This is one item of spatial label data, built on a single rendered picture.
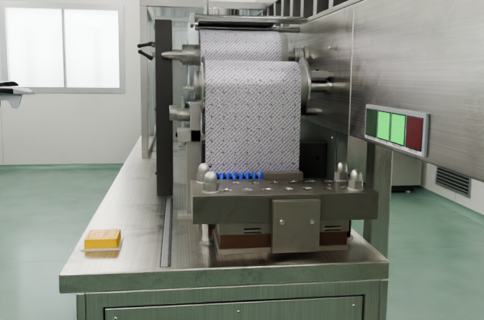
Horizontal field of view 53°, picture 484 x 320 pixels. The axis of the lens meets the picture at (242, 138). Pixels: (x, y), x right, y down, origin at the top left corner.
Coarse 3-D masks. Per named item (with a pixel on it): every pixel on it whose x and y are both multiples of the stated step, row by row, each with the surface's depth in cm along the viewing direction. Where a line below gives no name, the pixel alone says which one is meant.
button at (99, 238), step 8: (96, 232) 109; (104, 232) 109; (112, 232) 109; (120, 232) 111; (88, 240) 104; (96, 240) 104; (104, 240) 105; (112, 240) 105; (88, 248) 104; (96, 248) 105; (104, 248) 105
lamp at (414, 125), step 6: (408, 120) 82; (414, 120) 80; (420, 120) 78; (408, 126) 82; (414, 126) 80; (420, 126) 78; (408, 132) 82; (414, 132) 80; (420, 132) 78; (408, 138) 82; (414, 138) 80; (420, 138) 78; (408, 144) 82; (414, 144) 80; (420, 144) 78; (420, 150) 78
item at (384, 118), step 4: (380, 112) 94; (384, 112) 92; (380, 116) 94; (384, 116) 92; (388, 116) 90; (380, 120) 94; (384, 120) 92; (388, 120) 90; (380, 124) 94; (384, 124) 92; (388, 124) 90; (380, 128) 94; (384, 128) 92; (388, 128) 90; (380, 132) 94; (384, 132) 92; (388, 132) 90; (380, 136) 94; (384, 136) 92; (388, 136) 90
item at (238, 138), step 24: (216, 120) 118; (240, 120) 119; (264, 120) 119; (288, 120) 120; (216, 144) 119; (240, 144) 119; (264, 144) 120; (288, 144) 121; (216, 168) 119; (240, 168) 120; (264, 168) 121; (288, 168) 122
